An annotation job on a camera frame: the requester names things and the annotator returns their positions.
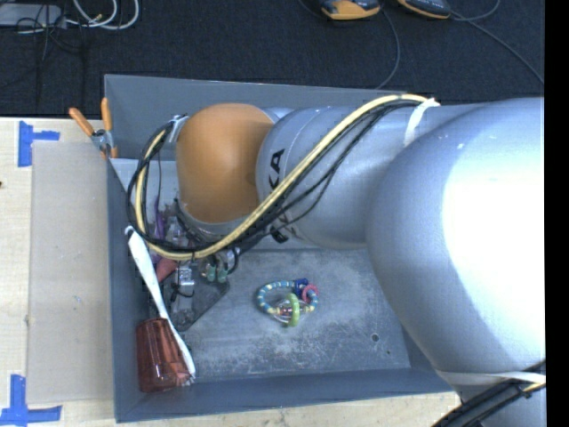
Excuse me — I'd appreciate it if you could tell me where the multicoloured ring toy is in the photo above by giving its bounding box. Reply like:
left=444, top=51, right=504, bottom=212
left=254, top=277, right=321, bottom=328

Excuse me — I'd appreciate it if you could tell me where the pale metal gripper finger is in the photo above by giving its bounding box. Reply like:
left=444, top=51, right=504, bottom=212
left=170, top=266, right=197, bottom=328

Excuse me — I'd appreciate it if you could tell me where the black cylinder on white bracket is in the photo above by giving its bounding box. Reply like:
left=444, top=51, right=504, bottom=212
left=268, top=224, right=291, bottom=246

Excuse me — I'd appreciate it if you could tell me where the grey metal bin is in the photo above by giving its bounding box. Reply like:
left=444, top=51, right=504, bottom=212
left=102, top=74, right=459, bottom=424

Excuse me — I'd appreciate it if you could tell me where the white flat strip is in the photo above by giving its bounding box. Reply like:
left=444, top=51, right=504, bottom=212
left=124, top=225, right=197, bottom=380

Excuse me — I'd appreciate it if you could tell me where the pale flat board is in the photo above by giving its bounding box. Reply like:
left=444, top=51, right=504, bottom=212
left=25, top=141, right=115, bottom=407

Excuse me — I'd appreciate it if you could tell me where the red-brown clear plastic cup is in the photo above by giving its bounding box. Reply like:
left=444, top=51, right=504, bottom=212
left=134, top=318, right=196, bottom=393

